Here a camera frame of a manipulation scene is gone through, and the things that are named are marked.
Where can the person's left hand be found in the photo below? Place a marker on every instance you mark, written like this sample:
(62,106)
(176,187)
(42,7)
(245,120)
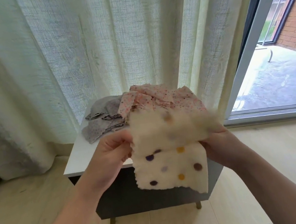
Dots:
(108,162)

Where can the person's right forearm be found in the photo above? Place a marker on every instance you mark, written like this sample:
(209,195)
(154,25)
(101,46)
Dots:
(283,188)

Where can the white linen curtain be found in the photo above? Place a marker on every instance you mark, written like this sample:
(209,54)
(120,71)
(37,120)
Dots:
(100,41)

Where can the white table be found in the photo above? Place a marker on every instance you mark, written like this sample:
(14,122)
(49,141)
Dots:
(83,159)

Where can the pink floral cloths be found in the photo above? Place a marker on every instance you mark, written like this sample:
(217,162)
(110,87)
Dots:
(157,97)

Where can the cream polka dot cloths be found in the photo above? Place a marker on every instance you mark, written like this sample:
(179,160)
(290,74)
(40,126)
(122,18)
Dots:
(168,162)

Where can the person's right hand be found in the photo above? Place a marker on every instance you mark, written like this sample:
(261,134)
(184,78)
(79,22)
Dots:
(223,149)

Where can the white sliding door frame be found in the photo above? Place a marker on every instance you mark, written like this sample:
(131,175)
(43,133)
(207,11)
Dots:
(247,43)

